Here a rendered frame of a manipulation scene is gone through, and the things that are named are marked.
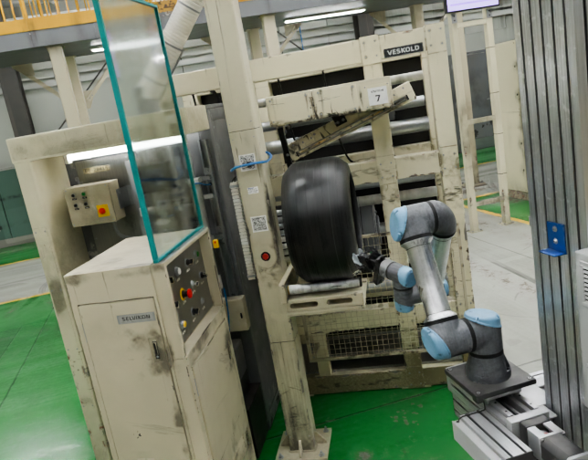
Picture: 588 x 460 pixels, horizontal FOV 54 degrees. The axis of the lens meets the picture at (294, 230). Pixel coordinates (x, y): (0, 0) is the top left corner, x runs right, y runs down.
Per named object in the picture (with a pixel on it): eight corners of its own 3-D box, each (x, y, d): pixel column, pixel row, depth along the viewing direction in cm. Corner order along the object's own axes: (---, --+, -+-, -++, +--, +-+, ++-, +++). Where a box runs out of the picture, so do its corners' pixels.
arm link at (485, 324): (510, 350, 195) (507, 312, 192) (475, 360, 192) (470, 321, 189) (491, 337, 206) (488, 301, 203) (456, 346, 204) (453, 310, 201)
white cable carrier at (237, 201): (248, 279, 279) (229, 182, 268) (250, 277, 283) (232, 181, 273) (257, 278, 278) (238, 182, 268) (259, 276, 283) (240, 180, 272)
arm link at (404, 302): (425, 309, 230) (424, 285, 226) (399, 316, 228) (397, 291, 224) (417, 300, 237) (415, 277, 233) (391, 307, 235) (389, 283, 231)
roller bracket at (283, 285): (281, 305, 266) (278, 285, 264) (294, 277, 304) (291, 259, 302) (288, 304, 265) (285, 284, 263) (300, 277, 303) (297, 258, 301)
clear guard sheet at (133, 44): (152, 263, 207) (88, -16, 187) (199, 227, 260) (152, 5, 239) (158, 263, 207) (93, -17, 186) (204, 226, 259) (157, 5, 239)
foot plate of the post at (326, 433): (275, 463, 292) (273, 456, 291) (283, 433, 318) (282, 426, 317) (327, 460, 287) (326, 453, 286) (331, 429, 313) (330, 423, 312)
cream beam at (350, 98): (269, 128, 284) (264, 98, 281) (278, 124, 308) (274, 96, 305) (394, 107, 273) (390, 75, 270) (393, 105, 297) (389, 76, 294)
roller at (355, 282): (288, 293, 273) (287, 296, 268) (287, 284, 272) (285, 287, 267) (362, 285, 266) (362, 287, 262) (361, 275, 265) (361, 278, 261)
